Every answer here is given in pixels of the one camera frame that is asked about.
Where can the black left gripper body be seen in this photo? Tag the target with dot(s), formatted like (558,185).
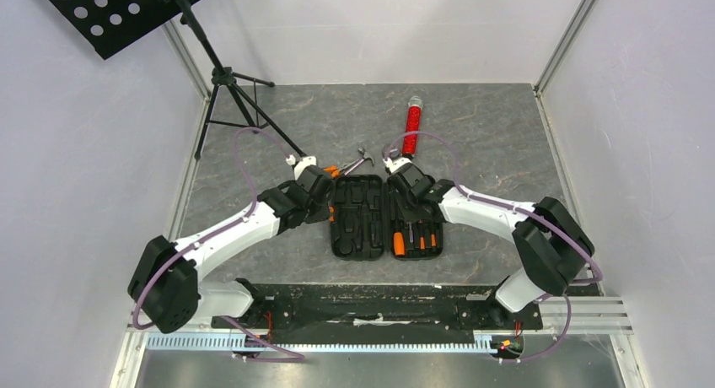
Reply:
(318,210)

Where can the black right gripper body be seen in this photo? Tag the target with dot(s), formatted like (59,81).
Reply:
(399,194)

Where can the orange handle pliers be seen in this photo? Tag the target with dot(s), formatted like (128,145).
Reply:
(333,171)

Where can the black plastic tool case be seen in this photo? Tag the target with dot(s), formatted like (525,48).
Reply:
(364,217)

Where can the large orange handle screwdriver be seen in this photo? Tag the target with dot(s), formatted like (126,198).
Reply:
(399,245)

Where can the steel claw hammer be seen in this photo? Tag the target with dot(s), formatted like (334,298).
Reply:
(365,157)

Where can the small orange black screwdriver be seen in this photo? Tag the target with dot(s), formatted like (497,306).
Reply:
(411,237)

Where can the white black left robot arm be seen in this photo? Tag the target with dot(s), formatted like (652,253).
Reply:
(169,286)

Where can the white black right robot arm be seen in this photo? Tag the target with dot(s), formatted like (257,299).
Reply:
(553,248)

